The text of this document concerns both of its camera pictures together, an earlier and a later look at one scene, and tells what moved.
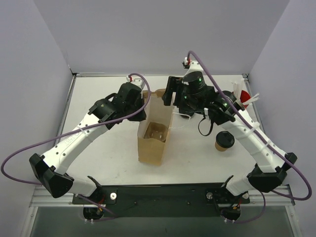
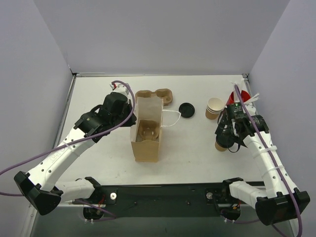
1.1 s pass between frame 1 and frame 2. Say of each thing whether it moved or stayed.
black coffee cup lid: stayed
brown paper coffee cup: stayed
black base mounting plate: stayed
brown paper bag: moved
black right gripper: moved
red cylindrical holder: stayed
